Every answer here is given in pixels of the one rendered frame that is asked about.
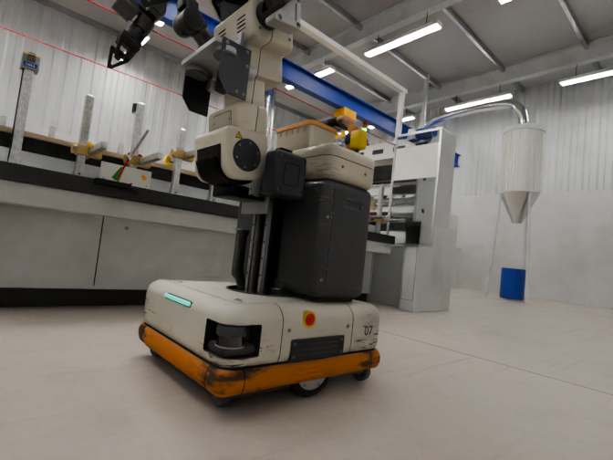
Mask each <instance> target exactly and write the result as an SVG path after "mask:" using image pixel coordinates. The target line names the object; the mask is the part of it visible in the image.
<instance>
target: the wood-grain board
mask: <svg viewBox="0 0 613 460"><path fill-rule="evenodd" d="M12 130H13V128H10V127H6V126H3V125H0V131H2V132H6V133H11V134H12ZM24 137H27V138H30V139H34V140H39V141H45V142H50V143H54V144H57V145H61V146H66V147H69V148H71V145H72V143H74V142H70V141H63V140H60V139H56V138H52V137H48V136H44V135H40V134H36V133H33V132H29V131H25V132H24ZM102 155H105V156H109V157H112V158H117V159H121V160H123V158H124V155H123V154H119V153H115V152H109V151H103V153H102ZM151 167H156V168H160V169H163V170H167V171H172V169H173V167H172V166H169V165H165V164H161V163H157V162H152V163H151ZM181 173H183V174H187V175H190V176H195V177H197V176H196V173H195V172H192V171H188V170H184V169H181Z"/></svg>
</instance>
